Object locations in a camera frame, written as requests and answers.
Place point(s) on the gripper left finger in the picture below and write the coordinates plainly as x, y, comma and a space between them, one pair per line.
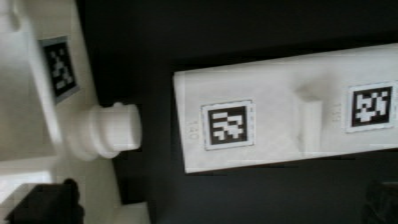
51, 205

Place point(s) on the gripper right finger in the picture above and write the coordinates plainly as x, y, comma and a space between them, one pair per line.
381, 207

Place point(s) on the white cabinet body box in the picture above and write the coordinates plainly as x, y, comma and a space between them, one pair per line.
63, 134

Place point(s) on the white cabinet door panel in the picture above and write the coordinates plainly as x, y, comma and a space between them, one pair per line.
289, 109

